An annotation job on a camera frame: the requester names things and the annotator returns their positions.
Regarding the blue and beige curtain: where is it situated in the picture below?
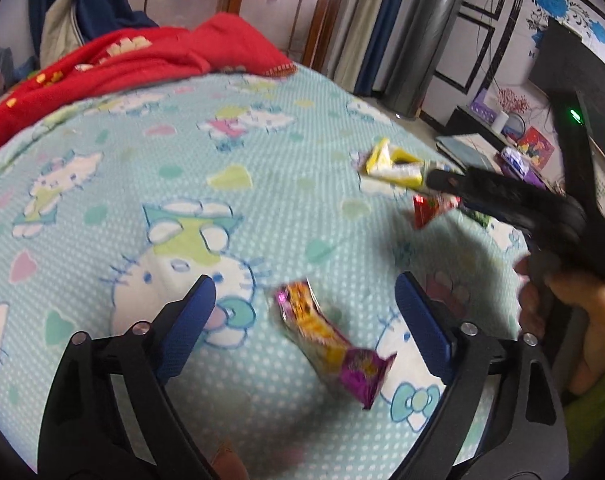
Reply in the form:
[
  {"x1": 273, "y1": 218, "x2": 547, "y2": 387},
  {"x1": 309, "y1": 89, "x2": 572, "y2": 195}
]
[{"x1": 327, "y1": 0, "x2": 423, "y2": 96}]

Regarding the orange and magenta snack packet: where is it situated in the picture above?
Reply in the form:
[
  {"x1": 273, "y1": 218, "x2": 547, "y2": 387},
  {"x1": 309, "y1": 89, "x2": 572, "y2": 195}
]
[{"x1": 274, "y1": 280, "x2": 398, "y2": 411}]

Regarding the tall steel cylinder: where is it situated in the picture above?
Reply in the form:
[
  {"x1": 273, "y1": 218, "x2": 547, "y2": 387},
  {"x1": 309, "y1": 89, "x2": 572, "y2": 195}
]
[{"x1": 383, "y1": 0, "x2": 468, "y2": 121}]

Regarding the cat-print bed sheet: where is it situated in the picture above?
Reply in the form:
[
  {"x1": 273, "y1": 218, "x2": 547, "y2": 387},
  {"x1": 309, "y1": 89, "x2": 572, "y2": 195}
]
[{"x1": 0, "y1": 67, "x2": 533, "y2": 480}]

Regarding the person's right hand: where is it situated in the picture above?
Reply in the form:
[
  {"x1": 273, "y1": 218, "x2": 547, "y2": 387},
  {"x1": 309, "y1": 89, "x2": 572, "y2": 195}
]
[{"x1": 515, "y1": 255, "x2": 605, "y2": 396}]

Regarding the red strawberry snack packet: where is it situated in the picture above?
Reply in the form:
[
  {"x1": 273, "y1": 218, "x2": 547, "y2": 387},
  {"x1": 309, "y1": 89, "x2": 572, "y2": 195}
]
[{"x1": 413, "y1": 194, "x2": 461, "y2": 231}]

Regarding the wooden door frame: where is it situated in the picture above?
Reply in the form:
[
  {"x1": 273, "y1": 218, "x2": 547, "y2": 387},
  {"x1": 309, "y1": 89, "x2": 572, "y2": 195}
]
[{"x1": 217, "y1": 0, "x2": 346, "y2": 68}]

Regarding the yellow snack packet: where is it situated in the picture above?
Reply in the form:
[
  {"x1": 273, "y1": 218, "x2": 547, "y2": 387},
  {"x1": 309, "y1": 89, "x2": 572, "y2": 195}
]
[{"x1": 359, "y1": 137, "x2": 426, "y2": 188}]

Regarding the grey flat board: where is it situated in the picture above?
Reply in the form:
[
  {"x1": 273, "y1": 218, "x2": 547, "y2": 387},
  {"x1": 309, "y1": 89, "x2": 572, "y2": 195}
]
[{"x1": 435, "y1": 132, "x2": 498, "y2": 172}]

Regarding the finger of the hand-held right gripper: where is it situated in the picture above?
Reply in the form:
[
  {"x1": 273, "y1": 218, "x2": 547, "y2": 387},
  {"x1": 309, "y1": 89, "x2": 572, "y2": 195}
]
[{"x1": 425, "y1": 167, "x2": 538, "y2": 228}]

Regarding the dark blue and beige clothing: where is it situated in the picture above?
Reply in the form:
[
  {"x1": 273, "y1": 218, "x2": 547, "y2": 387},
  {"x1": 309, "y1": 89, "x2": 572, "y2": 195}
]
[{"x1": 30, "y1": 0, "x2": 158, "y2": 68}]

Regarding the red flowered blanket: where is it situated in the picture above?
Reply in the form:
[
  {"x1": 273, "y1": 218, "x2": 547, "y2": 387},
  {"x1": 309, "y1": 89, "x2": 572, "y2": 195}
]
[{"x1": 0, "y1": 14, "x2": 296, "y2": 161}]

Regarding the black flat television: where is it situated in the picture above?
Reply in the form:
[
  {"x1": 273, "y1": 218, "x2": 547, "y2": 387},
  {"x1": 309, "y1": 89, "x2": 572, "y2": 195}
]
[{"x1": 527, "y1": 17, "x2": 605, "y2": 186}]

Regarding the small purple box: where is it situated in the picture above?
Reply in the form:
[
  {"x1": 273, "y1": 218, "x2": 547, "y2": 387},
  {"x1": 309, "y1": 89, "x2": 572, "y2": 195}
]
[{"x1": 470, "y1": 89, "x2": 498, "y2": 122}]

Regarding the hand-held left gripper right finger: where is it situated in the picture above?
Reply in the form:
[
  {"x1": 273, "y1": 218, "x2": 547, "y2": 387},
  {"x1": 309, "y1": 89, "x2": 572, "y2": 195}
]
[{"x1": 393, "y1": 271, "x2": 569, "y2": 480}]

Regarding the person's right forearm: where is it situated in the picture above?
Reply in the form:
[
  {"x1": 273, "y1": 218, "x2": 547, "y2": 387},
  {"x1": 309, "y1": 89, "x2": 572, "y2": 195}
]
[{"x1": 563, "y1": 357, "x2": 605, "y2": 468}]

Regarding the red picture card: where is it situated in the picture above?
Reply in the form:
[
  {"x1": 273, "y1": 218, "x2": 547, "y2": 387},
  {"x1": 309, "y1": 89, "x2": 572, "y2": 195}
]
[{"x1": 517, "y1": 126, "x2": 554, "y2": 167}]

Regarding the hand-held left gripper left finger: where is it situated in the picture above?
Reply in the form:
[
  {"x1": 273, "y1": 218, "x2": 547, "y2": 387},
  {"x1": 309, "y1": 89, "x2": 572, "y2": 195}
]
[{"x1": 37, "y1": 275, "x2": 218, "y2": 480}]

